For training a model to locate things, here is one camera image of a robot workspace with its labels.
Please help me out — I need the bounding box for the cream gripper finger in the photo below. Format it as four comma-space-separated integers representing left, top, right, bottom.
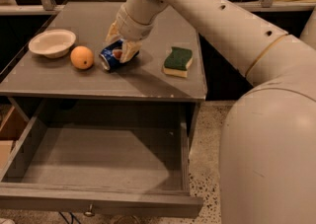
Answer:
119, 40, 142, 63
106, 22, 120, 43

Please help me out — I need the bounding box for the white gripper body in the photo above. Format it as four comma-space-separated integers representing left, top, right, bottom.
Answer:
116, 5, 153, 41

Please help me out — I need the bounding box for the blue pepsi can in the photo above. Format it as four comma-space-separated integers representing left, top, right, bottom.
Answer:
99, 38, 140, 72

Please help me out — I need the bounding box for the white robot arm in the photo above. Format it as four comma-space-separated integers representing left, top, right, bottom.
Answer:
109, 0, 316, 224

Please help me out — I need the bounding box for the grey open top drawer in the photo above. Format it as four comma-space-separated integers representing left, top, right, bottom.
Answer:
0, 99, 202, 218

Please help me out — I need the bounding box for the metal drawer knob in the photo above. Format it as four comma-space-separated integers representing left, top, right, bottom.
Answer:
84, 204, 95, 217

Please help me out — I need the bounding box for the orange fruit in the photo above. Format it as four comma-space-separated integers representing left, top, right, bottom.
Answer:
70, 46, 94, 70

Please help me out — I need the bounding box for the green yellow sponge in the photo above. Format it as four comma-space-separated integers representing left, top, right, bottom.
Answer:
163, 46, 193, 78

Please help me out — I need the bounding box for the grey cabinet counter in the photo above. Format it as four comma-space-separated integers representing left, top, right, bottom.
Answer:
0, 8, 206, 101

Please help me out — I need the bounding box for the white paper bowl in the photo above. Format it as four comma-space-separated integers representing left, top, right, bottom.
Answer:
29, 30, 76, 59

